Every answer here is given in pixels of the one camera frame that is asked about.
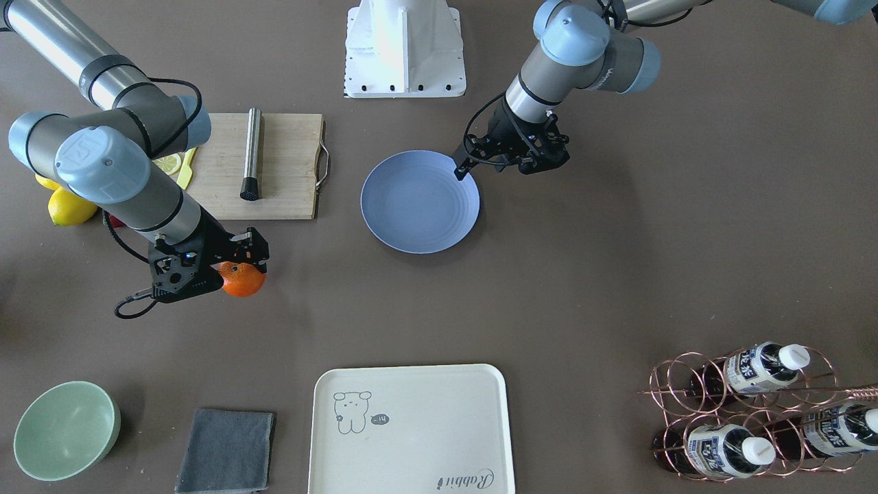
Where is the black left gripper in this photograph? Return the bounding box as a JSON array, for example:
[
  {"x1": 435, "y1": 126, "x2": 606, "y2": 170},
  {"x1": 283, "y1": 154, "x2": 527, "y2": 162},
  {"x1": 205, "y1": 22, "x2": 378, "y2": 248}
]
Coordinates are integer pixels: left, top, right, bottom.
[{"x1": 454, "y1": 96, "x2": 570, "y2": 181}]

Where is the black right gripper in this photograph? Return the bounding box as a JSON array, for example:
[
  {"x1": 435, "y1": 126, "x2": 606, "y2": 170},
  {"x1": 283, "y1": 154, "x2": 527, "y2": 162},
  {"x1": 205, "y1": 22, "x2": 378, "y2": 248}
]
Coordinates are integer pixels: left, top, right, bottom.
[{"x1": 150, "y1": 227, "x2": 270, "y2": 303}]

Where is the orange fruit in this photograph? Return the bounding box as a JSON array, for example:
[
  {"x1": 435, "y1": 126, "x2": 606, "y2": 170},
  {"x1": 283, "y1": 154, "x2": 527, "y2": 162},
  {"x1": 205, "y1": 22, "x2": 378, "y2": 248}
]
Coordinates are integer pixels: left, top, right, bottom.
[{"x1": 215, "y1": 261, "x2": 266, "y2": 297}]

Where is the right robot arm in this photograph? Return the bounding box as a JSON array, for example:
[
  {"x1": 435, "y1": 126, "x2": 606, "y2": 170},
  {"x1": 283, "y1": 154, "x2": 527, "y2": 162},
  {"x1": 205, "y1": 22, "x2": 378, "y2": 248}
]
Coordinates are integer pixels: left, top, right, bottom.
[{"x1": 2, "y1": 1, "x2": 269, "y2": 303}]

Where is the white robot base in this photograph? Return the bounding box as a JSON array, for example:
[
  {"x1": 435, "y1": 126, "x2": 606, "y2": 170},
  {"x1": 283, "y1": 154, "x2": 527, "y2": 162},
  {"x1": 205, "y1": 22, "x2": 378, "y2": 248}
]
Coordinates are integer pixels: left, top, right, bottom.
[{"x1": 343, "y1": 1, "x2": 467, "y2": 98}]

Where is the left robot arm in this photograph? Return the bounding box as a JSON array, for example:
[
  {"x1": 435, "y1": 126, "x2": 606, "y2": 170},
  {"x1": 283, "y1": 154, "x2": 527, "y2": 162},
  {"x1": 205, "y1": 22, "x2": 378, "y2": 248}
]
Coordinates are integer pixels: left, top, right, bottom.
[{"x1": 452, "y1": 1, "x2": 699, "y2": 180}]

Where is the blue plate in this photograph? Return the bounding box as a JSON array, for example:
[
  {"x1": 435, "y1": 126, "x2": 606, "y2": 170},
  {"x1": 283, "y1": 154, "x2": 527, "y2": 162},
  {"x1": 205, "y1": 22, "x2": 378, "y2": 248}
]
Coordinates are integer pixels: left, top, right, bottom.
[{"x1": 360, "y1": 150, "x2": 481, "y2": 255}]

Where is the metal muddler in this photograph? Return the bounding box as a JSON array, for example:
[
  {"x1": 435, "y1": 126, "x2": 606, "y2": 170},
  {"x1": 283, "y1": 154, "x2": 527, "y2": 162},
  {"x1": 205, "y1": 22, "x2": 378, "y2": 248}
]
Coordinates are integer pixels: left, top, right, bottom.
[{"x1": 239, "y1": 107, "x2": 261, "y2": 201}]

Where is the wooden cutting board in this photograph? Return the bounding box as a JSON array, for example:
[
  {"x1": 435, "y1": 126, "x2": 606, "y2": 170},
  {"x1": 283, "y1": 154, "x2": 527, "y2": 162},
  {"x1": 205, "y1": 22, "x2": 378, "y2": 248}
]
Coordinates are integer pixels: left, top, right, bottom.
[{"x1": 186, "y1": 113, "x2": 324, "y2": 221}]

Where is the yellow knife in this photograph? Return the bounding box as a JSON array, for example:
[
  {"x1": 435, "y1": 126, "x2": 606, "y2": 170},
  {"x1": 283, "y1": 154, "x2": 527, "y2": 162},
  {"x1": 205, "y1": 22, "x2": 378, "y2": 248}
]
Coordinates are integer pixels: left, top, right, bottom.
[{"x1": 176, "y1": 147, "x2": 198, "y2": 190}]

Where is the lemon slice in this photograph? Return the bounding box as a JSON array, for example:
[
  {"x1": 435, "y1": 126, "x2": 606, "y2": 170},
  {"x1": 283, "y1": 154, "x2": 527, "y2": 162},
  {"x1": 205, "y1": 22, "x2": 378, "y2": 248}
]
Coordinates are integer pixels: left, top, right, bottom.
[{"x1": 152, "y1": 153, "x2": 182, "y2": 176}]

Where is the red strawberry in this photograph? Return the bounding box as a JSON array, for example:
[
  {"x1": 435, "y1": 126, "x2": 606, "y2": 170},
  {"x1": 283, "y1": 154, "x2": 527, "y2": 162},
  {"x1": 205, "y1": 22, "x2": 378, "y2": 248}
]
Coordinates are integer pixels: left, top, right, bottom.
[{"x1": 108, "y1": 215, "x2": 126, "y2": 229}]

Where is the yellow lemon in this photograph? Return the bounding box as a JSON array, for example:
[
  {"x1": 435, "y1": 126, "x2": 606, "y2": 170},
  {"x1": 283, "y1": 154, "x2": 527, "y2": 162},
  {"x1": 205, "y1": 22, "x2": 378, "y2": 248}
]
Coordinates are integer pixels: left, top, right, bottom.
[
  {"x1": 34, "y1": 173, "x2": 62, "y2": 191},
  {"x1": 47, "y1": 188, "x2": 98, "y2": 227}
]

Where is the grey cloth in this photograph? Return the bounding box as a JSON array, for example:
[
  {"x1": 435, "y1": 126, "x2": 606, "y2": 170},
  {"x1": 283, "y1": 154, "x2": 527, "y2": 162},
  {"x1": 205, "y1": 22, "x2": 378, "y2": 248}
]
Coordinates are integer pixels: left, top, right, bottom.
[{"x1": 175, "y1": 408, "x2": 275, "y2": 493}]

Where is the cream tray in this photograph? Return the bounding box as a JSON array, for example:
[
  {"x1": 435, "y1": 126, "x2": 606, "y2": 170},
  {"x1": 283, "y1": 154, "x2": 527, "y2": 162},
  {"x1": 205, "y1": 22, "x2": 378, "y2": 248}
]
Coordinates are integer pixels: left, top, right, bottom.
[{"x1": 308, "y1": 364, "x2": 517, "y2": 493}]

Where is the green bowl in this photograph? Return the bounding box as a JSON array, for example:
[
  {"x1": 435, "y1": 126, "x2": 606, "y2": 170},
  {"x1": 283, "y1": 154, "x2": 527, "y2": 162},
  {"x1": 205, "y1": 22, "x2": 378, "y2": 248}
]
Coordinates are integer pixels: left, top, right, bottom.
[{"x1": 14, "y1": 381, "x2": 121, "y2": 482}]

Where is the bottle top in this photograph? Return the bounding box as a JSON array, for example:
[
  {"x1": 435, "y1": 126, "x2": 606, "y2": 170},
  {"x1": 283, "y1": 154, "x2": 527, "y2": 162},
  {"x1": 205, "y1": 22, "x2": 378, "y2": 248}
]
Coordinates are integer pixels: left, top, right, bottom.
[{"x1": 685, "y1": 342, "x2": 810, "y2": 405}]

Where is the bottle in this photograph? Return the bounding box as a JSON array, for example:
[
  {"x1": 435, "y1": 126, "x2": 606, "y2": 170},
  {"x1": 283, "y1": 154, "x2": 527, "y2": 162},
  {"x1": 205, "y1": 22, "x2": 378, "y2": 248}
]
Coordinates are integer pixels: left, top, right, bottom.
[
  {"x1": 768, "y1": 401, "x2": 877, "y2": 460},
  {"x1": 685, "y1": 342, "x2": 810, "y2": 405},
  {"x1": 652, "y1": 424, "x2": 776, "y2": 481}
]

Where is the copper wire bottle rack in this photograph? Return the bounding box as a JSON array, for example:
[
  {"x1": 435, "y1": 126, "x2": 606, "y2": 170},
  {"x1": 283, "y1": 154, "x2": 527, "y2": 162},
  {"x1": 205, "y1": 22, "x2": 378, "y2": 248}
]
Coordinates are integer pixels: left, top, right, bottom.
[{"x1": 647, "y1": 342, "x2": 876, "y2": 482}]

